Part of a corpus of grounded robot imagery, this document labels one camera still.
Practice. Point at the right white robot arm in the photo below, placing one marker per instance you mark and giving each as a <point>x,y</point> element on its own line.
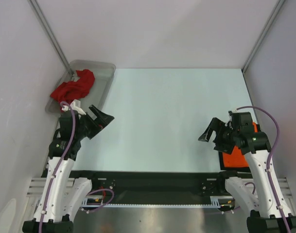
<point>267,210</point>

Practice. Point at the red t shirt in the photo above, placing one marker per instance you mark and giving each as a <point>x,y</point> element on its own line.
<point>68,91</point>

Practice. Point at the white cable duct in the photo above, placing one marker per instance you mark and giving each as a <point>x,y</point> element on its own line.
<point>214,202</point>

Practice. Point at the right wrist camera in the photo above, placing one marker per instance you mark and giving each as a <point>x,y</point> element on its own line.
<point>241,122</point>

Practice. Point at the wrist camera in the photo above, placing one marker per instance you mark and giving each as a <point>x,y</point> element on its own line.
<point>74,105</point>
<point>241,122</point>

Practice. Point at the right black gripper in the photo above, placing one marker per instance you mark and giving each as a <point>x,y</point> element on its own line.
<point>219,133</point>

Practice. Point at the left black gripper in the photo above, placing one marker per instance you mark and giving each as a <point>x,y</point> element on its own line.
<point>104,119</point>

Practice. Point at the orange folded t shirt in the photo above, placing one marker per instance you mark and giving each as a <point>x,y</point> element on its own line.
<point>235,160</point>

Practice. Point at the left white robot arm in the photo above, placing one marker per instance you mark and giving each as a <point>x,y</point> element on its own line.
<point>57,208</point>

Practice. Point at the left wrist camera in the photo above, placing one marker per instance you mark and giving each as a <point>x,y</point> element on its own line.
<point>74,105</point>

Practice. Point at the aluminium frame rail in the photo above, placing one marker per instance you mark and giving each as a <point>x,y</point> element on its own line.
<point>36,187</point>

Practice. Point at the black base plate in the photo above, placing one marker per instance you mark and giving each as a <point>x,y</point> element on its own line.
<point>155,188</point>

